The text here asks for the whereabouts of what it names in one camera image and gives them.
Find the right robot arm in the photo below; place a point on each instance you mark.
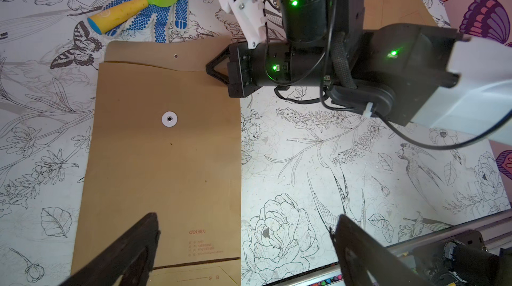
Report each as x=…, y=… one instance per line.
x=401, y=73

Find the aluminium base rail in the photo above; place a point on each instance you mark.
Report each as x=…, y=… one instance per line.
x=474, y=253

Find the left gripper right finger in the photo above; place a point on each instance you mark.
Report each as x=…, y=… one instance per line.
x=362, y=259

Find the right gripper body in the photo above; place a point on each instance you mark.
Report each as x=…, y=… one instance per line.
x=244, y=67

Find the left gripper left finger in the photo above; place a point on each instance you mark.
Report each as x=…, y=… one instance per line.
x=127, y=261

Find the kraft file bag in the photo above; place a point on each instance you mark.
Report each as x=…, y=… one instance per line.
x=380, y=13
x=166, y=140

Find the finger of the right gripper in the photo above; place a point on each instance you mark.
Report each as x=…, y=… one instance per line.
x=211, y=71
x=220, y=58

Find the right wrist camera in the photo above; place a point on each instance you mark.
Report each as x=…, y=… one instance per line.
x=250, y=17

